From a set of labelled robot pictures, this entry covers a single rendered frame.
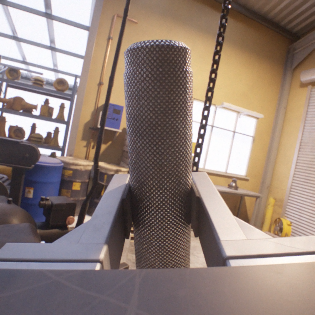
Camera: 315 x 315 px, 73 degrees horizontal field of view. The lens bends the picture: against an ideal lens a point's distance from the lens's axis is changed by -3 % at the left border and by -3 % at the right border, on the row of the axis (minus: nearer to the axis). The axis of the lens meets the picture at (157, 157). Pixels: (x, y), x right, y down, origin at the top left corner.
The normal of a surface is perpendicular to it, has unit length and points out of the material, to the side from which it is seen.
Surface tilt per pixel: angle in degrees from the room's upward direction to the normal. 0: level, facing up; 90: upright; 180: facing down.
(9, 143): 90
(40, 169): 90
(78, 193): 90
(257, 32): 90
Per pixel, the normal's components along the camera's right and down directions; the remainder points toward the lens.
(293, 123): -0.92, -0.17
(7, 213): 0.53, -0.80
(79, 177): 0.67, 0.16
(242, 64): 0.33, 0.11
